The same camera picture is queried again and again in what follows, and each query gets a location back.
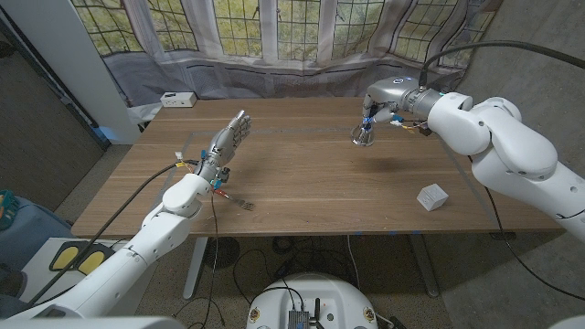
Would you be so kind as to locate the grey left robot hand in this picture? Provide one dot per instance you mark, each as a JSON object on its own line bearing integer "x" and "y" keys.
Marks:
{"x": 221, "y": 144}

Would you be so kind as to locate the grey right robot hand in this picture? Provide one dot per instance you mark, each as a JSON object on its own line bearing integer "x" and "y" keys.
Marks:
{"x": 397, "y": 96}

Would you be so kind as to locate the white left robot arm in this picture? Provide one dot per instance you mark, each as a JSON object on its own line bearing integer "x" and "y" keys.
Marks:
{"x": 132, "y": 260}

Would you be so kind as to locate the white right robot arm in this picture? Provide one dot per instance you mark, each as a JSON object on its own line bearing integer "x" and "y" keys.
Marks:
{"x": 512, "y": 146}

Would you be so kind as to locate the white cube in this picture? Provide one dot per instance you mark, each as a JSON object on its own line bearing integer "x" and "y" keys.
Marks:
{"x": 432, "y": 197}

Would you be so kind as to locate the white electrical box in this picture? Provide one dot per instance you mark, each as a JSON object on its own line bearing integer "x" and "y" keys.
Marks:
{"x": 178, "y": 99}

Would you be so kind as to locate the printed window backdrop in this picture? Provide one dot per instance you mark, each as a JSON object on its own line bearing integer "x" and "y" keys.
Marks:
{"x": 297, "y": 77}

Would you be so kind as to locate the black round floor disc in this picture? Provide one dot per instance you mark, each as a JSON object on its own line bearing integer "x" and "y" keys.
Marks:
{"x": 221, "y": 252}

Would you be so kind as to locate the white table leg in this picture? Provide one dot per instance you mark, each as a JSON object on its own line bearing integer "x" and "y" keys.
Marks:
{"x": 195, "y": 267}

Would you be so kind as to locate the grey table leg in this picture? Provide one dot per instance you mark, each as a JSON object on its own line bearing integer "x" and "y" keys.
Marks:
{"x": 424, "y": 267}

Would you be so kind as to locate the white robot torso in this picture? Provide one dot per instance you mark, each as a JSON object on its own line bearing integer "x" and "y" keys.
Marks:
{"x": 311, "y": 292}

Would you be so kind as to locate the grey module on torso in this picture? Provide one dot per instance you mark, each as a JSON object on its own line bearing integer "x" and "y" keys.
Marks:
{"x": 298, "y": 320}

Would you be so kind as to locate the black and yellow foot pedal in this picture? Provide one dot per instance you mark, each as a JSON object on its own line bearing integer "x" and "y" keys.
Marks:
{"x": 66, "y": 257}

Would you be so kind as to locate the blue seat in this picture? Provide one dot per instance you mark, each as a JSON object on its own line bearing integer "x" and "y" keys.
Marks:
{"x": 32, "y": 233}

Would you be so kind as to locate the teal object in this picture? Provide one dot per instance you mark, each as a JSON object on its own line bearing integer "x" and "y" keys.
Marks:
{"x": 7, "y": 210}

